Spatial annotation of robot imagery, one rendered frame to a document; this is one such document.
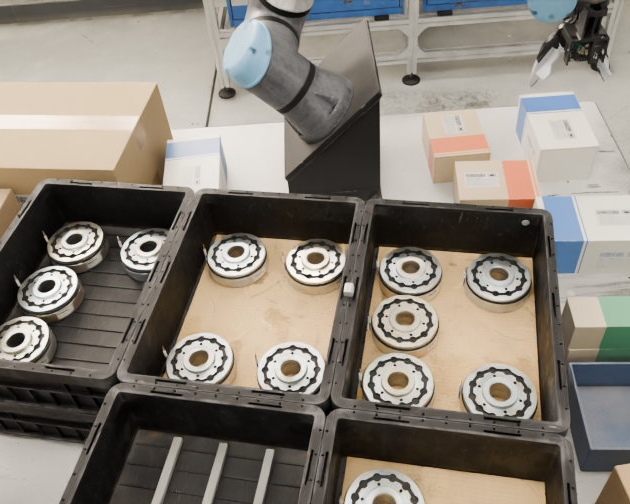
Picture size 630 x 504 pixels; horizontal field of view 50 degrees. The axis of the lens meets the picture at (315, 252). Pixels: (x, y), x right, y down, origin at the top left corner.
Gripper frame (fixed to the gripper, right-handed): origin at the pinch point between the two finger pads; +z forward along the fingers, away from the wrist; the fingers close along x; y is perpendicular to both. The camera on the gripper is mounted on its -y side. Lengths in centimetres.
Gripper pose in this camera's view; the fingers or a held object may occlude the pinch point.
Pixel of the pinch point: (566, 82)
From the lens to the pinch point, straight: 153.1
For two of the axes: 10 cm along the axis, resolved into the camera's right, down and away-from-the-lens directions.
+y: 0.1, 7.3, -6.8
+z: 0.8, 6.8, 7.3
